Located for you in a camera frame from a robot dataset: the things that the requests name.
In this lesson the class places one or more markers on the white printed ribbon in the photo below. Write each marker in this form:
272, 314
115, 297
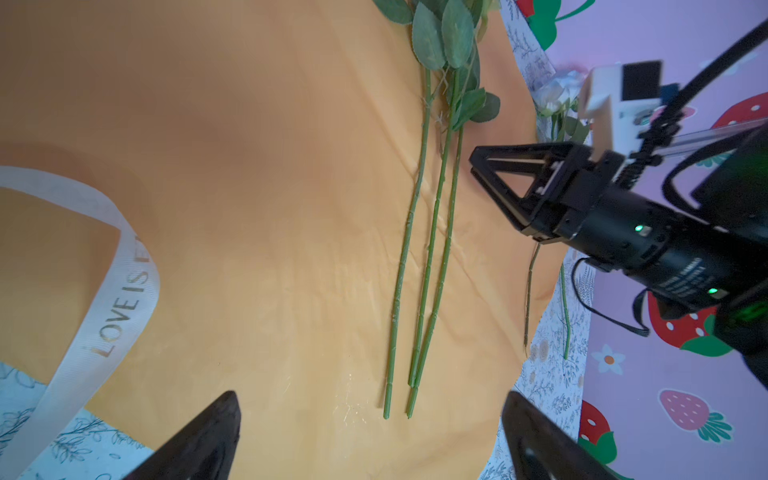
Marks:
118, 314

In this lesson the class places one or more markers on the pink fake rose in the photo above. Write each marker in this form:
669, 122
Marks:
444, 37

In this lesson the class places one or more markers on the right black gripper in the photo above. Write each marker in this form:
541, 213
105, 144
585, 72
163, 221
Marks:
714, 254

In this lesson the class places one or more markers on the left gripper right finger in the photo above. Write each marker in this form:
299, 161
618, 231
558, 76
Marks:
539, 449

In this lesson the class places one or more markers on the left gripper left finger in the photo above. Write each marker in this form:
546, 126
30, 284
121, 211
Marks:
203, 449

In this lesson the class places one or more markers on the orange wrapping paper sheet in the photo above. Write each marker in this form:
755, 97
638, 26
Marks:
265, 153

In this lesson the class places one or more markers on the pale fake flower stem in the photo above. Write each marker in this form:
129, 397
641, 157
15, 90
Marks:
554, 100

